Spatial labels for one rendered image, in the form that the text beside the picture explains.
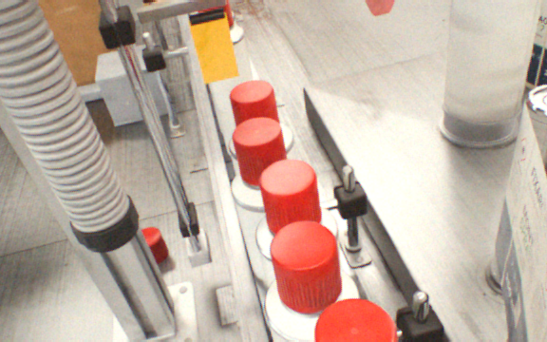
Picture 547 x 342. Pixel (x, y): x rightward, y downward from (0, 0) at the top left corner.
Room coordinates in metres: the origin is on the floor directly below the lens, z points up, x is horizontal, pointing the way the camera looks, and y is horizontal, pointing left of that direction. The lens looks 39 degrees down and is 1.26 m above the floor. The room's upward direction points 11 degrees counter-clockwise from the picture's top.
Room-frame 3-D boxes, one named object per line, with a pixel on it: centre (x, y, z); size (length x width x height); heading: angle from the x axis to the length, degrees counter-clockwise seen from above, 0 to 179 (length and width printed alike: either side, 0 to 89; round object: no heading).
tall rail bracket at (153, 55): (0.70, 0.11, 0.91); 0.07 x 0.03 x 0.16; 95
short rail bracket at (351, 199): (0.37, -0.08, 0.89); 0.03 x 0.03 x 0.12; 5
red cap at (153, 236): (0.42, 0.16, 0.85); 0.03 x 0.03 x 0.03
